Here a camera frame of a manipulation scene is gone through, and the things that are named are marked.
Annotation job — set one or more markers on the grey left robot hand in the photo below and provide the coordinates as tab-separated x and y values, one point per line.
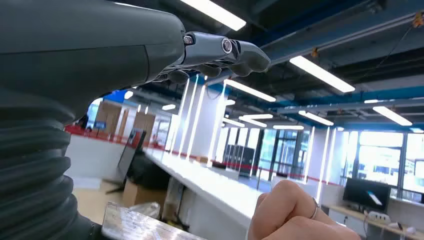
82	49

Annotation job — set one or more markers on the white desk device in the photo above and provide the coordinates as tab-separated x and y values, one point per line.
377	217

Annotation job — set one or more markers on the white long counter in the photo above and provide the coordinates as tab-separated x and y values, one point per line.
212	188

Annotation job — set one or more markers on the clear plastic bag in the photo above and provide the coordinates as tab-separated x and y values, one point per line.
145	209

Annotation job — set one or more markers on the brown cardboard box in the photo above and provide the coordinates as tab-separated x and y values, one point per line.
142	195

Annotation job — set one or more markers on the ceiling light panel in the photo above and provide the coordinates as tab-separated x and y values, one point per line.
256	116
392	116
250	90
323	74
316	118
288	127
218	13

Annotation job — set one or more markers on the black computer monitor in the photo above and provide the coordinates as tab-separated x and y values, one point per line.
366	194

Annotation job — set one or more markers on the black sign stand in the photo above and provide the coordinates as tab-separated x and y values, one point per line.
132	152

